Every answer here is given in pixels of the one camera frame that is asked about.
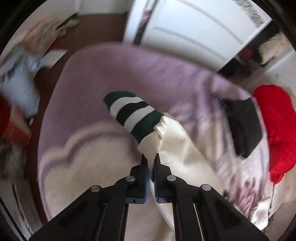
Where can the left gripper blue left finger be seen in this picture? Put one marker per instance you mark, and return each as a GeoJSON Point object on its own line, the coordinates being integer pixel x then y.
{"type": "Point", "coordinates": [99, 213]}

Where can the white sliding wardrobe door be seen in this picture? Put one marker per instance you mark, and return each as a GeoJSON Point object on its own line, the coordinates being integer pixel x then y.
{"type": "Point", "coordinates": [210, 33]}

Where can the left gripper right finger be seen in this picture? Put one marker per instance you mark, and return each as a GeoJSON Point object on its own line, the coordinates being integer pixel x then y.
{"type": "Point", "coordinates": [200, 213]}

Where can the floral purple bed blanket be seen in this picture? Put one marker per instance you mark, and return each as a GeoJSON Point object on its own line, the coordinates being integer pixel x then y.
{"type": "Point", "coordinates": [81, 144]}

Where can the beige hanging coat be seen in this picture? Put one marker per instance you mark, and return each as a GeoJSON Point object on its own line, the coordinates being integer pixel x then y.
{"type": "Point", "coordinates": [273, 47]}

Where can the red duvet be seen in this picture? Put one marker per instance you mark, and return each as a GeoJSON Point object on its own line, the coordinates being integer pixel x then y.
{"type": "Point", "coordinates": [279, 119]}

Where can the red white plastic bag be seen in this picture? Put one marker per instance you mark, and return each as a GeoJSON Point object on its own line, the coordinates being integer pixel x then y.
{"type": "Point", "coordinates": [14, 128]}

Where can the green white varsity jacket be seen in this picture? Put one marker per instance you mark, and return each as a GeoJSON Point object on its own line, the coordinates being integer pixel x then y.
{"type": "Point", "coordinates": [207, 156]}

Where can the black folded trousers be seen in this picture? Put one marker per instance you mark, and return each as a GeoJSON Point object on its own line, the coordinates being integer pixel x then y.
{"type": "Point", "coordinates": [244, 125]}

